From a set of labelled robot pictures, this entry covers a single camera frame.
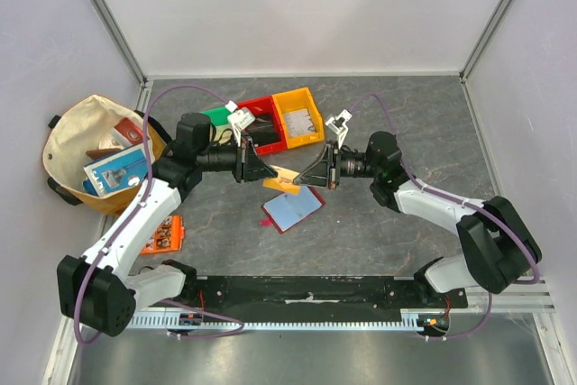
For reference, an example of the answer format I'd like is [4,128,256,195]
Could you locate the black card in red bin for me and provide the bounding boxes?
[246,114,279,146]

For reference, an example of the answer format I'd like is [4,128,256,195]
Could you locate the red white box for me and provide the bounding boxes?
[109,118,143,149]

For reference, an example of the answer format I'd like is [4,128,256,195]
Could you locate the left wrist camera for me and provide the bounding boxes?
[224,101,255,146]

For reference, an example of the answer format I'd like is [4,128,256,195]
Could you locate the red leather card holder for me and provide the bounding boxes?
[259,187,325,234]

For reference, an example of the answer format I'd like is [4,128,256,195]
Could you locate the red plastic bin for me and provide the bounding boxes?
[238,96,288,156]

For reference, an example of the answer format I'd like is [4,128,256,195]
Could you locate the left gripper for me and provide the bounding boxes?
[197,133,277,184]

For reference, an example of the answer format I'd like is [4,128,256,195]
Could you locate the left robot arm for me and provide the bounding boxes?
[57,108,278,343]

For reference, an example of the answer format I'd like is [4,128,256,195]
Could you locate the white card in yellow bin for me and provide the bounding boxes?
[283,108,316,139]

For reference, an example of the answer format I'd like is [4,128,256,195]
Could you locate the green plastic bin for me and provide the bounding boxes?
[203,106,230,145]

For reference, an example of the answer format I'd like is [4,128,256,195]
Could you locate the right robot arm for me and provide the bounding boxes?
[294,132,542,307]

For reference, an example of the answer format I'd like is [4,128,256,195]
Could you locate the canvas tote bag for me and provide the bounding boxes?
[41,95,144,215]

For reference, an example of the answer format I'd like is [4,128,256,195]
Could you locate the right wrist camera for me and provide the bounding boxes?
[325,109,353,149]

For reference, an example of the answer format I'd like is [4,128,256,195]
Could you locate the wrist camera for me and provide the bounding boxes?
[325,109,353,149]
[224,101,255,146]

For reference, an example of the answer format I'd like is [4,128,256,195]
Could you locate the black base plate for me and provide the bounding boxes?
[181,276,468,310]

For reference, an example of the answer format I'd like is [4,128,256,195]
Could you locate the beige cards in green bin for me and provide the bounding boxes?
[215,128,235,145]

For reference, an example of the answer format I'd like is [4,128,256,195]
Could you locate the yellow plastic bin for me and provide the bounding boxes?
[272,87,325,149]

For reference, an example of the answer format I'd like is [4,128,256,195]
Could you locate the slotted cable duct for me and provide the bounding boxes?
[127,308,423,332]

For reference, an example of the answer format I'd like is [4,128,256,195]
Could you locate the orange picture box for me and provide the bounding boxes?
[141,215,186,255]

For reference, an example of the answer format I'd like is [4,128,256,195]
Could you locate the blue product box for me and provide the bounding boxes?
[82,143,148,197]

